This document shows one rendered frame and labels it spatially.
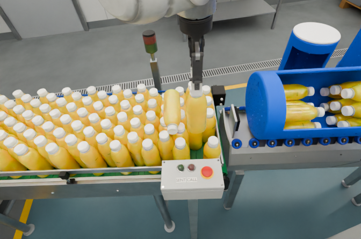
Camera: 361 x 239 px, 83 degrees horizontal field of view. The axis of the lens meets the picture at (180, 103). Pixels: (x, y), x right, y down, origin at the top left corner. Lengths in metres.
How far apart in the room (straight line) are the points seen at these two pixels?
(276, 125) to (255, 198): 1.15
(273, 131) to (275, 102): 0.12
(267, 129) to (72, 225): 1.65
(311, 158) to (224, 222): 0.92
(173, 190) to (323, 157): 0.73
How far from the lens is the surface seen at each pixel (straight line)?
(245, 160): 1.02
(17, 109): 1.18
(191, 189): 0.70
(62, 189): 1.13
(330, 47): 1.62
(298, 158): 1.11
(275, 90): 0.81
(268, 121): 0.80
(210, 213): 1.81
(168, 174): 0.71
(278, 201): 1.95
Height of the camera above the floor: 1.75
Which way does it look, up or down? 47 degrees down
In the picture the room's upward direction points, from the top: 5 degrees counter-clockwise
